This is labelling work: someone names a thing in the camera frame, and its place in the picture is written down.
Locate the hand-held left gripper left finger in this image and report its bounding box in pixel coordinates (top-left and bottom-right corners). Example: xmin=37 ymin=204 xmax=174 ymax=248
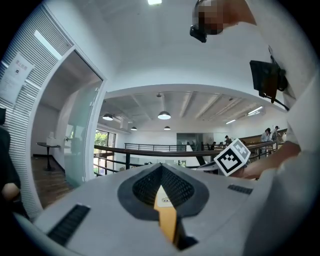
xmin=13 ymin=162 xmax=180 ymax=256

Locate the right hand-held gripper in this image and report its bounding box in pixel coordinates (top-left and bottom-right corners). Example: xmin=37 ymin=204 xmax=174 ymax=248
xmin=196 ymin=137 xmax=252 ymax=177

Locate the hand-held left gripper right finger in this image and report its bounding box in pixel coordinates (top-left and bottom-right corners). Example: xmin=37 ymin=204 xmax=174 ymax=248
xmin=161 ymin=162 xmax=275 ymax=256

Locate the person's right forearm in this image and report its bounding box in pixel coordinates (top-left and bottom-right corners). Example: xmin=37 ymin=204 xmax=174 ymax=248
xmin=232 ymin=141 xmax=302 ymax=180

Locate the white box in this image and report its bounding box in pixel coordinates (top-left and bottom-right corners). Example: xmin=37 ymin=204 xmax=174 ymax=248
xmin=45 ymin=131 xmax=57 ymax=146

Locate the large window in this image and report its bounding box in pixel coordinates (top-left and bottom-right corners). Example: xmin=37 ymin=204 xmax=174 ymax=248
xmin=93 ymin=129 xmax=117 ymax=174

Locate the frosted glass door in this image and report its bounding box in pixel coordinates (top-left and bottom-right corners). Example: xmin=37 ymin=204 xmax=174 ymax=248
xmin=63 ymin=81 xmax=104 ymax=188

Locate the dark metal railing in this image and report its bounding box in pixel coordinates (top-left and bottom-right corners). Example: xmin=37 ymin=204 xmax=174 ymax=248
xmin=93 ymin=139 xmax=279 ymax=176

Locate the large black pendant lamp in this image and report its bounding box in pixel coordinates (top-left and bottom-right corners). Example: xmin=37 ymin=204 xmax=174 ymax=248
xmin=157 ymin=110 xmax=172 ymax=121

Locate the black chest-mounted device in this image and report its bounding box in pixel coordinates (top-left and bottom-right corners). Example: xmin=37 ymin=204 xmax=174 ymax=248
xmin=249 ymin=59 xmax=291 ymax=111

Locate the person's light shirt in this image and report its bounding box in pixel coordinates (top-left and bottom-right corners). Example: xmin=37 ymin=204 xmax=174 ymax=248
xmin=237 ymin=0 xmax=320 ymax=256

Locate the person's head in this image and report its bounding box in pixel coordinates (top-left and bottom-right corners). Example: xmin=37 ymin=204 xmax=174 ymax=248
xmin=191 ymin=0 xmax=258 ymax=36

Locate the white paper notice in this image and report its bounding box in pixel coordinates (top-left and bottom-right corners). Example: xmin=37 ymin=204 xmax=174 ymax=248
xmin=0 ymin=51 xmax=35 ymax=105

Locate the round black pedestal table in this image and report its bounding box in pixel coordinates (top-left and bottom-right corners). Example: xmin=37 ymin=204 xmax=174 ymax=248
xmin=36 ymin=141 xmax=62 ymax=173

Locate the black head camera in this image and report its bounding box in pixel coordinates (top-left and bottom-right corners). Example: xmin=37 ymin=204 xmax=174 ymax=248
xmin=189 ymin=23 xmax=209 ymax=44

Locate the wall light strip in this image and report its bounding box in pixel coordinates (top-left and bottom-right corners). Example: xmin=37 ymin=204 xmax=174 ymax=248
xmin=33 ymin=29 xmax=63 ymax=61

